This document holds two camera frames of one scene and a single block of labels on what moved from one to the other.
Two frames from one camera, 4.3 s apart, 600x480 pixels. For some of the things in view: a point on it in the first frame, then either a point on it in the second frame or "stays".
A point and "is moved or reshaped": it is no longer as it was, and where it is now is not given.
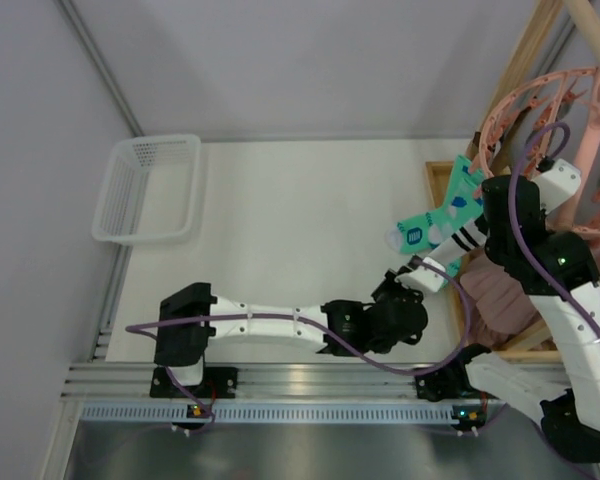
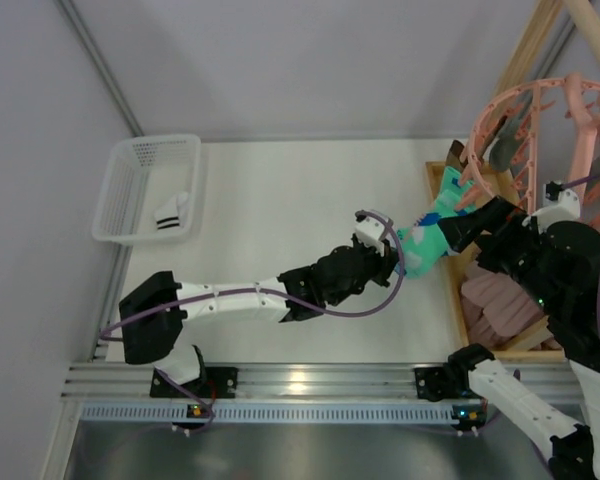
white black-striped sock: [469, 238] is moved or reshaped
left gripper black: [389, 288] -> [389, 257]
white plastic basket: [150, 191] stays
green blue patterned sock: [463, 203] is moved or reshaped
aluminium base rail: [132, 384] stays
